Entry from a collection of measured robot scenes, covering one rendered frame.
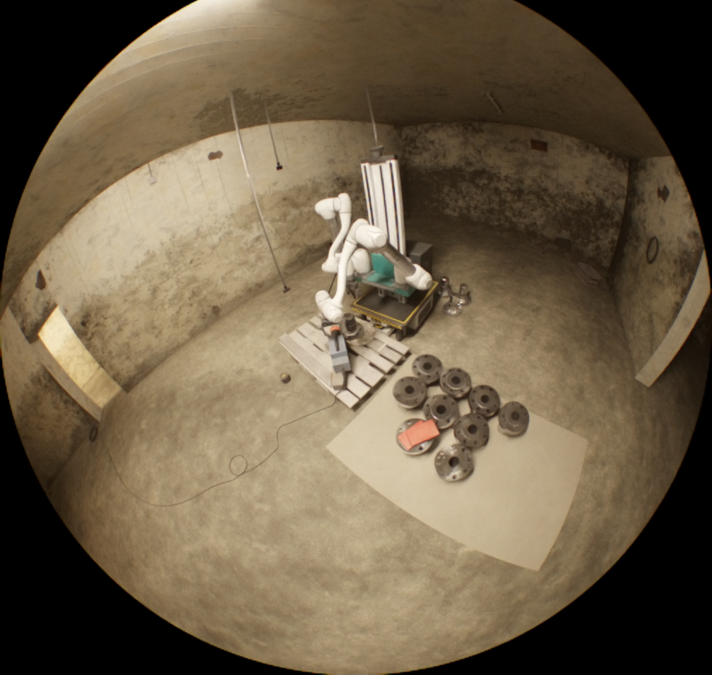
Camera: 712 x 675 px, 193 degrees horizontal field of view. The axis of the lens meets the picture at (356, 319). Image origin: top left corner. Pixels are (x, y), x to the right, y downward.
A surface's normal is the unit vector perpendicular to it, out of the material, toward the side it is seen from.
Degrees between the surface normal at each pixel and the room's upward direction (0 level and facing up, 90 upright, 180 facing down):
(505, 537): 0
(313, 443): 0
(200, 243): 89
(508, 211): 90
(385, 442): 0
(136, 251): 90
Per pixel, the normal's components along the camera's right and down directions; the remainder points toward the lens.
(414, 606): -0.15, -0.76
